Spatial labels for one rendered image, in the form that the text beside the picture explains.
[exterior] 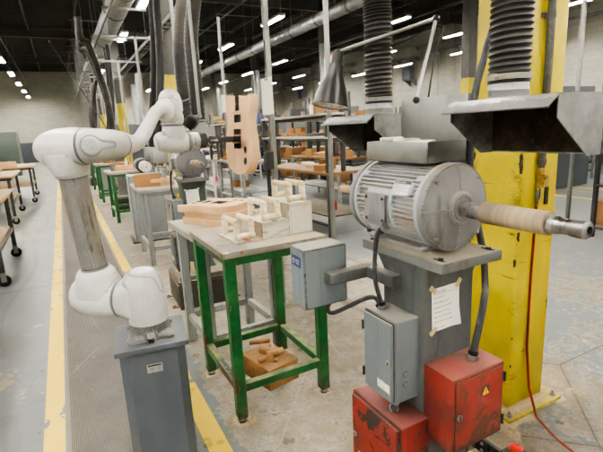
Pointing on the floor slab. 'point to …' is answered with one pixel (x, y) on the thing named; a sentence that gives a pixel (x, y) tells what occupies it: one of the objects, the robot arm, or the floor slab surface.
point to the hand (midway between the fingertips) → (236, 139)
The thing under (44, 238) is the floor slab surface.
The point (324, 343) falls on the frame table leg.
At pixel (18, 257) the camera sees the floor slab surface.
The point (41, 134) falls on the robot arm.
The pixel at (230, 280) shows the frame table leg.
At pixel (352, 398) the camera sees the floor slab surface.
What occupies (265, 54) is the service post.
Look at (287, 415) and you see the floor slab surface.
